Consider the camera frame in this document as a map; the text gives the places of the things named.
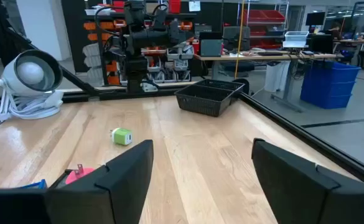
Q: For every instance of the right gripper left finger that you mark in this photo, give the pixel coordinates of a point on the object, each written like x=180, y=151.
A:
x=107, y=193

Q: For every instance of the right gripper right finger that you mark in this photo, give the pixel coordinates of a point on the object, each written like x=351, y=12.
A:
x=309, y=196

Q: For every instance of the pink USB wall charger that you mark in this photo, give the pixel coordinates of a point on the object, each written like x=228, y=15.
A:
x=77, y=175

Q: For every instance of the green USB wall charger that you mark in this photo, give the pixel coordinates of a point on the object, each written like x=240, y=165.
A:
x=121, y=136

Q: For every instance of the blue card case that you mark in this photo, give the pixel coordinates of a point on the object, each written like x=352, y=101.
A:
x=34, y=185

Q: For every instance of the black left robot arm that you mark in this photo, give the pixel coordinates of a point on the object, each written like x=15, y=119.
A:
x=138, y=40

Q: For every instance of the long office desk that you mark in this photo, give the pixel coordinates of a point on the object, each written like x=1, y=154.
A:
x=262, y=57

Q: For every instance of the black office chair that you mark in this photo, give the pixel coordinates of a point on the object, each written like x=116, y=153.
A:
x=236, y=37

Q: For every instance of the white power strip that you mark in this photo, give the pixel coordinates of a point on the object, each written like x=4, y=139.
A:
x=149, y=87

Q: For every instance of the stacked blue bins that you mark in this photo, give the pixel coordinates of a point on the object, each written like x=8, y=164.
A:
x=328, y=84

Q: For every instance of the white bag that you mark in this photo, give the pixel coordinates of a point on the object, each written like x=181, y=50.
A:
x=276, y=76

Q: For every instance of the black mesh plastic basket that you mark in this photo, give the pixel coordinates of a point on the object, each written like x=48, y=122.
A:
x=222, y=84
x=200, y=102

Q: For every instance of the white spot lamp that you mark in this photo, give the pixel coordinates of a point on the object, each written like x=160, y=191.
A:
x=29, y=74

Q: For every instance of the storage rack with bins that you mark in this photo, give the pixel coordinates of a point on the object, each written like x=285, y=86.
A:
x=181, y=65

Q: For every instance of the clear plastic box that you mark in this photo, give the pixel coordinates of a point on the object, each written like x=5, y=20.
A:
x=295, y=39

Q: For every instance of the person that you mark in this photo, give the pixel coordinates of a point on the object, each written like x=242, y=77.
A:
x=335, y=31

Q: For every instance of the dark desktop monitor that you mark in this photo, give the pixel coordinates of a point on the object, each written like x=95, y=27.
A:
x=210, y=46

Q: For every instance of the rack with red bins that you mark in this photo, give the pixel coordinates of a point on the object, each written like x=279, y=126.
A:
x=262, y=15

